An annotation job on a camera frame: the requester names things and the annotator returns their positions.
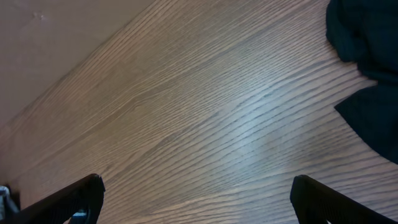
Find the black polo shirt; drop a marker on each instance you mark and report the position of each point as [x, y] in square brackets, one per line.
[365, 32]

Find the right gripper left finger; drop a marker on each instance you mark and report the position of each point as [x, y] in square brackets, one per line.
[80, 202]

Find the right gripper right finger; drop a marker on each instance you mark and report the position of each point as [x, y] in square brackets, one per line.
[314, 202]

